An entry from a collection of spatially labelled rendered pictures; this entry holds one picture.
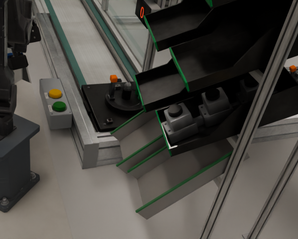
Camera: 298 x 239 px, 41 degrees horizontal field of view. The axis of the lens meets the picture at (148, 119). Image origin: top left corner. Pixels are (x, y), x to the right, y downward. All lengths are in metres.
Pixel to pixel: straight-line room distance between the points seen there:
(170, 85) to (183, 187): 0.25
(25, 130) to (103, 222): 0.32
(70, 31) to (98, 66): 0.31
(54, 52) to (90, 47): 0.21
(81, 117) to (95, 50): 0.51
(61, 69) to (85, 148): 0.41
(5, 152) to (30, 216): 0.21
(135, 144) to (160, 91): 0.19
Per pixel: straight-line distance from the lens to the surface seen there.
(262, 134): 1.48
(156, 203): 0.91
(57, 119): 1.26
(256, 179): 1.34
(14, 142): 1.01
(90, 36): 1.82
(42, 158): 1.25
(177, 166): 0.97
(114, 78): 1.23
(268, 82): 0.73
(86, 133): 1.19
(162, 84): 0.98
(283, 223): 1.26
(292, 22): 0.68
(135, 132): 1.10
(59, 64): 1.50
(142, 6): 1.39
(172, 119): 0.80
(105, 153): 1.20
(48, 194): 1.15
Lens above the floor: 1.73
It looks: 37 degrees down
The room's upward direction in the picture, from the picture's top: 12 degrees clockwise
